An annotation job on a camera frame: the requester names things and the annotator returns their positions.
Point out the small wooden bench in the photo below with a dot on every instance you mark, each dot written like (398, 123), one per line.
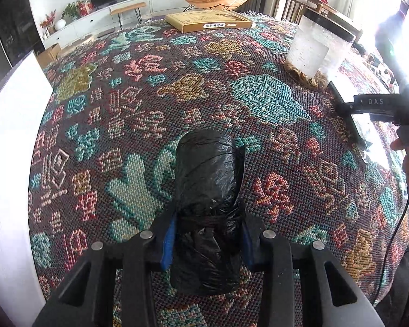
(119, 12)

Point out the yellow flat cardboard box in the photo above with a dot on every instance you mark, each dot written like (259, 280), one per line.
(198, 20)

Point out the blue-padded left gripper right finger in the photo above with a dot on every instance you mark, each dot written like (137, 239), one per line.
(330, 297)

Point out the colourful woven table cloth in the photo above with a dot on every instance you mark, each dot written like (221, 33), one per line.
(103, 165)

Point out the wooden dining chair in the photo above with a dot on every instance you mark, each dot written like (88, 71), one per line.
(292, 10)

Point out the clear plastic sleeve with tablet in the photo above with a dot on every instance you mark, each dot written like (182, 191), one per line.
(367, 134)

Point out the clear jar with black lid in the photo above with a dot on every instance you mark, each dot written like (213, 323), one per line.
(318, 49)

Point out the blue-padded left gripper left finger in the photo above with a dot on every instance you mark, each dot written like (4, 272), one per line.
(85, 295)

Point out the black plastic bag roll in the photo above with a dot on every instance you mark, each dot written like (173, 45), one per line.
(210, 211)

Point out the white tv cabinet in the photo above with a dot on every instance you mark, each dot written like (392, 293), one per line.
(101, 20)

